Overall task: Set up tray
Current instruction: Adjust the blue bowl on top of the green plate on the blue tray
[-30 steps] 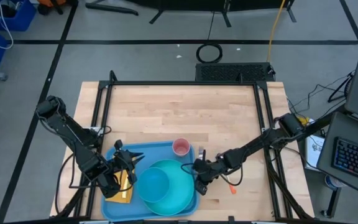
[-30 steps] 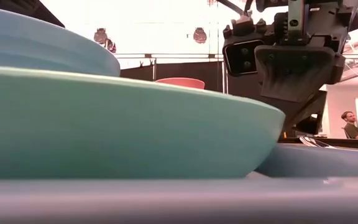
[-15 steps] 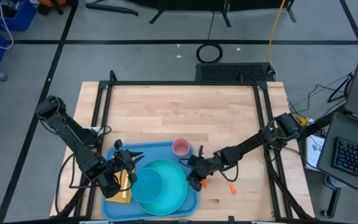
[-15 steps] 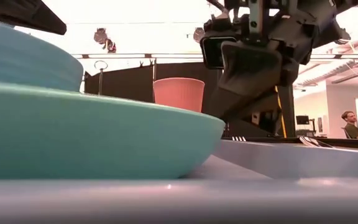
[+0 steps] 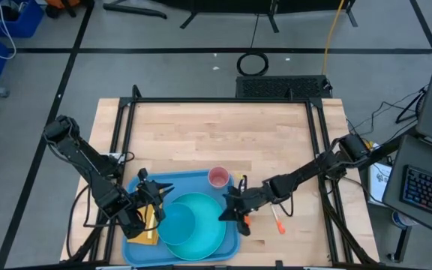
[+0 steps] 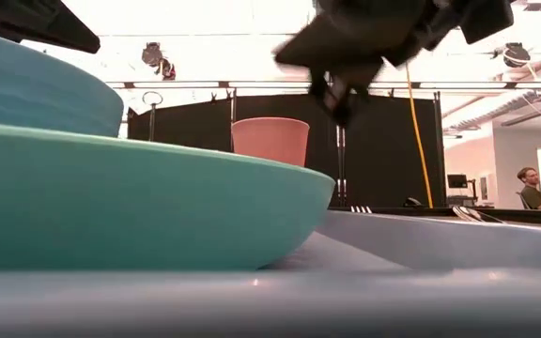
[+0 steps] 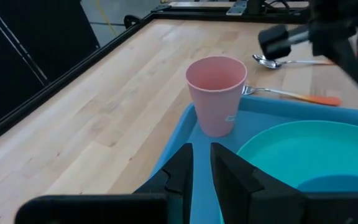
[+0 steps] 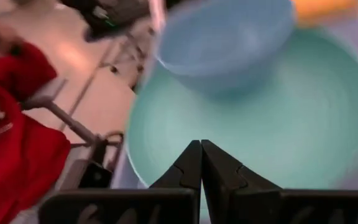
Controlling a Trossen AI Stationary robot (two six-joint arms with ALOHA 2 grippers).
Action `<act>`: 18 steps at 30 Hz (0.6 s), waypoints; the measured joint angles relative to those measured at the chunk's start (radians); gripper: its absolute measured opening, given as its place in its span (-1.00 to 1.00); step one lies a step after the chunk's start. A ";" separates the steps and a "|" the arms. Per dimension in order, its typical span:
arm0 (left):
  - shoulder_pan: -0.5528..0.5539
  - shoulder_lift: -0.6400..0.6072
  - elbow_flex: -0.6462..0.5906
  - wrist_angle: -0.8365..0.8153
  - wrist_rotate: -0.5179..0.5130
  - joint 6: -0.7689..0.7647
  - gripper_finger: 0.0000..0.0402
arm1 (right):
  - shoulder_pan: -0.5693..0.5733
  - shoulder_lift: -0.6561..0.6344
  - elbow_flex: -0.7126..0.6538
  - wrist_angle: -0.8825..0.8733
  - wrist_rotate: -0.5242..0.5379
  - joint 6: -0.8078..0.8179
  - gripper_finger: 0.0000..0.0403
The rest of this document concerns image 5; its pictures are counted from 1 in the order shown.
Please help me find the black keyboard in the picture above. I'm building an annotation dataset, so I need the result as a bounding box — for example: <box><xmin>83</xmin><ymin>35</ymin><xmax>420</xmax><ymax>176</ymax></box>
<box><xmin>399</xmin><ymin>164</ymin><xmax>432</xmax><ymax>225</ymax></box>

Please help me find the blue plastic tray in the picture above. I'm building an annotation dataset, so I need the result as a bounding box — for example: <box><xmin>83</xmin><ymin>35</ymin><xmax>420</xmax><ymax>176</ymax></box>
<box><xmin>121</xmin><ymin>169</ymin><xmax>242</xmax><ymax>268</ymax></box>

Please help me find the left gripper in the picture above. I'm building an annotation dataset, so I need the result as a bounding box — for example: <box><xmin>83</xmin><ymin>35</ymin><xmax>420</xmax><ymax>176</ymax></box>
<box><xmin>134</xmin><ymin>167</ymin><xmax>176</xmax><ymax>223</ymax></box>

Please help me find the black partition screen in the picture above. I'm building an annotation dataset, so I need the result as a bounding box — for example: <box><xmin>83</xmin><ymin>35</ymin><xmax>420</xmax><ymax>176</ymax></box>
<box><xmin>103</xmin><ymin>0</ymin><xmax>359</xmax><ymax>35</ymax></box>

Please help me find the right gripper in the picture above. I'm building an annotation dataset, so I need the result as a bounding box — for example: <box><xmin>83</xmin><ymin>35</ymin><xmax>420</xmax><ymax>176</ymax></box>
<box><xmin>217</xmin><ymin>175</ymin><xmax>278</xmax><ymax>237</ymax></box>

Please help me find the spoon with orange handle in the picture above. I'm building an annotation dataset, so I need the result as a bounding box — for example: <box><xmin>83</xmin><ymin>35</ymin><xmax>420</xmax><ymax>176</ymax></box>
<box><xmin>270</xmin><ymin>203</ymin><xmax>287</xmax><ymax>236</ymax></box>

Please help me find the black aluminium frame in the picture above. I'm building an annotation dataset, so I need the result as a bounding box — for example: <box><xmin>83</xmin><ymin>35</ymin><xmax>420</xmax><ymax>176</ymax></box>
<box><xmin>60</xmin><ymin>84</ymin><xmax>380</xmax><ymax>270</ymax></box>

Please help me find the printed paper sheet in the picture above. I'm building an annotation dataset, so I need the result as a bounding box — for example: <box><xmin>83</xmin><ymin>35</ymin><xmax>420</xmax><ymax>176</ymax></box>
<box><xmin>367</xmin><ymin>160</ymin><xmax>394</xmax><ymax>204</ymax></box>

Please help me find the blue bowl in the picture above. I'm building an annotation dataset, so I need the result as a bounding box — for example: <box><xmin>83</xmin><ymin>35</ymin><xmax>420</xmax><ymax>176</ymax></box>
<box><xmin>157</xmin><ymin>202</ymin><xmax>197</xmax><ymax>247</ymax></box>

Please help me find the yellow cloth napkin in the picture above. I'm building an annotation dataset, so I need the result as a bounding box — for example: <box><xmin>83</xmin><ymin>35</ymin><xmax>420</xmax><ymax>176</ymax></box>
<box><xmin>127</xmin><ymin>202</ymin><xmax>161</xmax><ymax>247</ymax></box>

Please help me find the teal plate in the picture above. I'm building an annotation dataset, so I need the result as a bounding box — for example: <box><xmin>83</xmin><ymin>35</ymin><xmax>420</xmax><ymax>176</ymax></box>
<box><xmin>162</xmin><ymin>192</ymin><xmax>227</xmax><ymax>262</ymax></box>

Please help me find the yellow cable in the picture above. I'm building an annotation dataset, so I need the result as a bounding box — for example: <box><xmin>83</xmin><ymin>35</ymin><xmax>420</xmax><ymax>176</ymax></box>
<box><xmin>320</xmin><ymin>0</ymin><xmax>347</xmax><ymax>76</ymax></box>

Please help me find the orange bag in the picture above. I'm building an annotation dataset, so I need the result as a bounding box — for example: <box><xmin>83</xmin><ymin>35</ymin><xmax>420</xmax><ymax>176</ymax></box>
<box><xmin>44</xmin><ymin>0</ymin><xmax>83</xmax><ymax>9</ymax></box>

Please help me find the white blue round container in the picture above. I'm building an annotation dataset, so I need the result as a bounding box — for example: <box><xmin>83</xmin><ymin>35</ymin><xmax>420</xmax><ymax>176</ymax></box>
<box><xmin>391</xmin><ymin>209</ymin><xmax>416</xmax><ymax>230</ymax></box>

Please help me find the white cable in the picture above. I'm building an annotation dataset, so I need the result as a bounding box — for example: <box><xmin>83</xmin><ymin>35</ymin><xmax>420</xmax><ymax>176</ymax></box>
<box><xmin>0</xmin><ymin>0</ymin><xmax>17</xmax><ymax>61</ymax></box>

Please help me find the coiled black cable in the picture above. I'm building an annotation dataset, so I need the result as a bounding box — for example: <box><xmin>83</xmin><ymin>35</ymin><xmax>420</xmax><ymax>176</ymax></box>
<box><xmin>236</xmin><ymin>13</ymin><xmax>270</xmax><ymax>77</ymax></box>

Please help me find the pink cup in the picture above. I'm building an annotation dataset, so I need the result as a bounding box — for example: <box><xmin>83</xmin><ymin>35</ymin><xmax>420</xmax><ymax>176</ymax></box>
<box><xmin>207</xmin><ymin>166</ymin><xmax>231</xmax><ymax>189</ymax></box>

